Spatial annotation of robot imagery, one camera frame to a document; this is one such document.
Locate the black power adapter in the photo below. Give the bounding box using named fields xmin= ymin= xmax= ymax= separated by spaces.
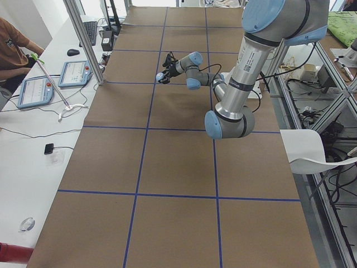
xmin=101 ymin=31 xmax=113 ymax=51

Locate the small black box device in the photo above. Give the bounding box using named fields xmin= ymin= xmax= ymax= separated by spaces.
xmin=44 ymin=143 xmax=54 ymax=155

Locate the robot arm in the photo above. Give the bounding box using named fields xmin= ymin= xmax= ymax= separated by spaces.
xmin=156 ymin=0 xmax=329 ymax=139

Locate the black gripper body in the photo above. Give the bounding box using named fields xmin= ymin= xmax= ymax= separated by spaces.
xmin=165 ymin=62 xmax=180 ymax=78

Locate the teach pendant far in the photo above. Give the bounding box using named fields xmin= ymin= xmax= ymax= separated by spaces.
xmin=58 ymin=61 xmax=93 ymax=88

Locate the black computer mouse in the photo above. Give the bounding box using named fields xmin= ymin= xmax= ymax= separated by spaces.
xmin=67 ymin=49 xmax=80 ymax=56

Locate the aluminium frame post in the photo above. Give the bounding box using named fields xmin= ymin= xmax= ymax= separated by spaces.
xmin=63 ymin=0 xmax=104 ymax=85

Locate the metal rod with green tip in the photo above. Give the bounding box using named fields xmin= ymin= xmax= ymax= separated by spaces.
xmin=31 ymin=53 xmax=73 ymax=111

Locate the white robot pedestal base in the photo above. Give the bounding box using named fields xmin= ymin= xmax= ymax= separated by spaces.
xmin=220 ymin=71 xmax=265 ymax=100

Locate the clear tape roll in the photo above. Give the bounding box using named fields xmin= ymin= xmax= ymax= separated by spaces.
xmin=18 ymin=217 xmax=36 ymax=233

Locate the teach pendant near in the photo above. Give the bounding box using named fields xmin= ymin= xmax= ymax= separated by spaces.
xmin=17 ymin=76 xmax=54 ymax=109

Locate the person in brown shirt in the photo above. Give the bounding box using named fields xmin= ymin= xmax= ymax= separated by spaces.
xmin=1 ymin=18 xmax=44 ymax=93

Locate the teach pendant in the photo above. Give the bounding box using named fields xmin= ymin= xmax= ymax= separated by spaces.
xmin=17 ymin=76 xmax=54 ymax=109
xmin=58 ymin=61 xmax=93 ymax=88

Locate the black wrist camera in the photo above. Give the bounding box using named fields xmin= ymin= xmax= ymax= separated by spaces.
xmin=162 ymin=51 xmax=178 ymax=68

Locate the black keyboard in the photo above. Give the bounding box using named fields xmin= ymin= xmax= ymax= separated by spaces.
xmin=83 ymin=21 xmax=98 ymax=46

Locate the white plastic chair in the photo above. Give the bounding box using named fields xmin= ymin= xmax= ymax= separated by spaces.
xmin=280 ymin=129 xmax=356 ymax=174

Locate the green cloth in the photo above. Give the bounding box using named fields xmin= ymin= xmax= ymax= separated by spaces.
xmin=328 ymin=11 xmax=356 ymax=47

